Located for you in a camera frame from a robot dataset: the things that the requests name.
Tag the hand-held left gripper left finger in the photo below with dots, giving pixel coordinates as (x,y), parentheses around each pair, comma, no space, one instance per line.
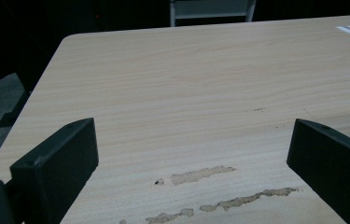
(54,168)

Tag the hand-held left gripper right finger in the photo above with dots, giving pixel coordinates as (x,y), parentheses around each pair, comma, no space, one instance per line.
(331,165)

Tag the white metal stand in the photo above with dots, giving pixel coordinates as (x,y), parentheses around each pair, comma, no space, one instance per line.
(213,14)

